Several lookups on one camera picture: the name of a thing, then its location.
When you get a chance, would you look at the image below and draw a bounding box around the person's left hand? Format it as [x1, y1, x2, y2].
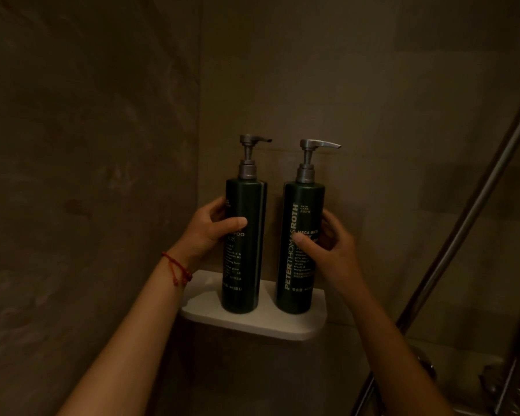
[176, 196, 248, 271]

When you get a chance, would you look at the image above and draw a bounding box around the person's right hand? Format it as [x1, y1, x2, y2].
[291, 208, 364, 295]

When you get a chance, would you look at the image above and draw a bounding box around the dark green pump bottle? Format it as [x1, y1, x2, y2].
[275, 139, 341, 315]
[220, 134, 273, 314]

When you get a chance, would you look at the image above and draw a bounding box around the person's left forearm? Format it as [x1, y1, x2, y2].
[57, 249, 196, 416]

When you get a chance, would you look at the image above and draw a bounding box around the person's right forearm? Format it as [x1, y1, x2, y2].
[341, 282, 455, 416]

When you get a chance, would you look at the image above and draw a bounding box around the white corner shelf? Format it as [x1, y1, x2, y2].
[180, 269, 328, 342]

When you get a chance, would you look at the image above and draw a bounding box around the metal shower faucet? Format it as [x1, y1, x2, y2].
[479, 294, 520, 416]

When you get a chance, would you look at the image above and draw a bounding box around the red string bracelet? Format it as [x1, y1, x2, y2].
[161, 252, 193, 287]

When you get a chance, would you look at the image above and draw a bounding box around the metal shower rail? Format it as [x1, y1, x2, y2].
[351, 84, 520, 416]

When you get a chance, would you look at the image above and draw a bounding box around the metal shower hose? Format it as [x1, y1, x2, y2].
[493, 299, 520, 415]

